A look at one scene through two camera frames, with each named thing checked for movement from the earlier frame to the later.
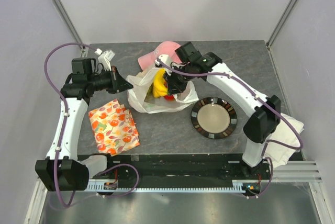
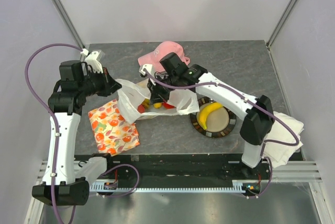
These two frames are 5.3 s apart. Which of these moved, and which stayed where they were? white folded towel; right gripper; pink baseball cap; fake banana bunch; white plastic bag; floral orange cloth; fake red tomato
Moved: white plastic bag; fake banana bunch; right gripper; fake red tomato
Stayed: pink baseball cap; floral orange cloth; white folded towel
